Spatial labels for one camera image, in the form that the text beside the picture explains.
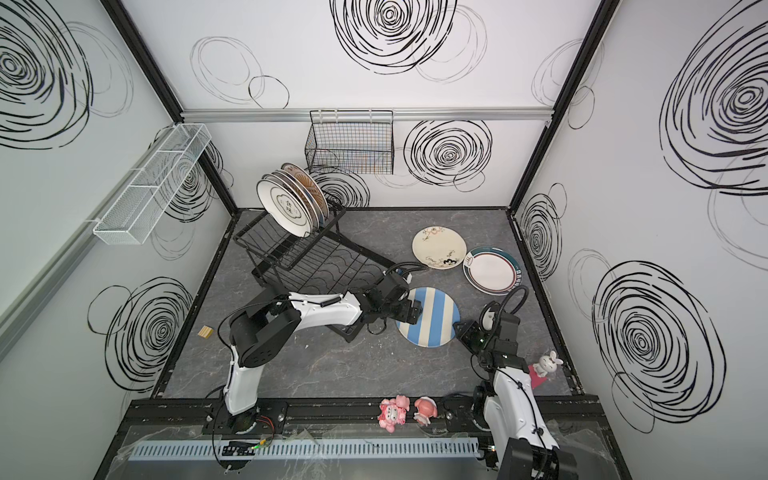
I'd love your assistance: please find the pink plush doll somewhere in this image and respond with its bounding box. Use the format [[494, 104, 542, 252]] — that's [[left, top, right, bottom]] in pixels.
[[378, 395, 410, 433]]

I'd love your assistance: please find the black wire wall basket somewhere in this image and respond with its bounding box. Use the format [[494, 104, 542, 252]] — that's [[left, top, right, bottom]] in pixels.
[[304, 109, 395, 175]]

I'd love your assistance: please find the blue striped plate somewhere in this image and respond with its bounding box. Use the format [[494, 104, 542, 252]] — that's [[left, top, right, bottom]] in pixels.
[[397, 287, 460, 348]]

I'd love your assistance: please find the small wooden block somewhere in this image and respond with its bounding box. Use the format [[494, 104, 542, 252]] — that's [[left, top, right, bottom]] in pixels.
[[197, 326, 214, 339]]

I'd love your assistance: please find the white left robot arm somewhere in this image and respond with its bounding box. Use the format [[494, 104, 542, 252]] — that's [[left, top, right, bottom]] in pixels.
[[223, 262, 427, 416]]

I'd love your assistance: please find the white green emblem plate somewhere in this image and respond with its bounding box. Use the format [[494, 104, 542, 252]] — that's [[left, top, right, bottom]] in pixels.
[[256, 179, 312, 238]]

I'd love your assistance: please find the pink round figurine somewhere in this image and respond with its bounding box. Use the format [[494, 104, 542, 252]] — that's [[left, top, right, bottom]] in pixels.
[[414, 396, 438, 427]]

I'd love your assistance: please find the white rabbit figurine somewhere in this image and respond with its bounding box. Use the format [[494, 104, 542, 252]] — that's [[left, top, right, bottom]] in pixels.
[[532, 350, 564, 378]]

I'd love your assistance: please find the orange sunburst plate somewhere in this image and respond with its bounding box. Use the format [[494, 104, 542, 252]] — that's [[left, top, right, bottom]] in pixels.
[[274, 170, 325, 230], [281, 163, 330, 223]]

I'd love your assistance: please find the green red rimmed plate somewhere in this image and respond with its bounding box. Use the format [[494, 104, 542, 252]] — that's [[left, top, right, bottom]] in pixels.
[[462, 247, 522, 296]]

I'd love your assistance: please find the black wire dish rack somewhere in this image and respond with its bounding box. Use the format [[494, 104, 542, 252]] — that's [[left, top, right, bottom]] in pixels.
[[232, 200, 399, 344]]

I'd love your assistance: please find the white slotted cable duct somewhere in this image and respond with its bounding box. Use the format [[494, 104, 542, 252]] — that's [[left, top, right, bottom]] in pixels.
[[128, 437, 481, 461]]

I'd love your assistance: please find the cream floral plate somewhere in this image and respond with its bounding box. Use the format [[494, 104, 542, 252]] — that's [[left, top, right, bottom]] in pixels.
[[412, 226, 467, 270]]

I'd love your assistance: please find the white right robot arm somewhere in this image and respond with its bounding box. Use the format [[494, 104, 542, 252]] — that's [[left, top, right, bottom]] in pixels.
[[454, 285, 579, 479]]

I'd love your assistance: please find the white mesh wall shelf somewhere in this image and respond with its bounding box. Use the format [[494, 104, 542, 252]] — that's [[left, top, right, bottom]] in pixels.
[[93, 124, 211, 246]]

